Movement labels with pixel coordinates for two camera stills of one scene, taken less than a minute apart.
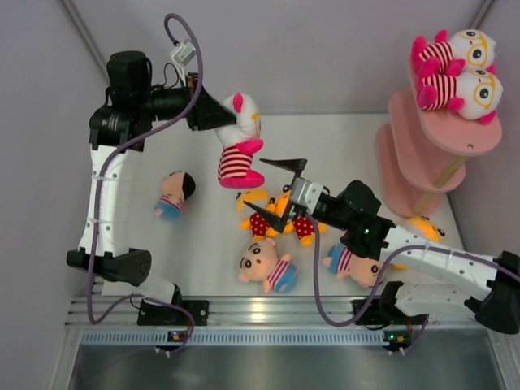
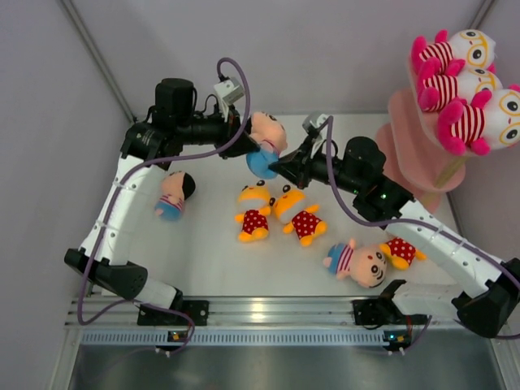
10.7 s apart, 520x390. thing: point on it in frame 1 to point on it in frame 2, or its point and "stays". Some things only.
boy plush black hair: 177,186 stays
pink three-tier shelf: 422,151 stays
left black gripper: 207,114 to 229,128
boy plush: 365,271 stays
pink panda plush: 476,93 stays
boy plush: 261,261 to 270,136
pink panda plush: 466,49 stays
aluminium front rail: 247,312 stays
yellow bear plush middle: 304,227 stays
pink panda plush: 241,141 to 491,123
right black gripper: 292,210 to 297,166
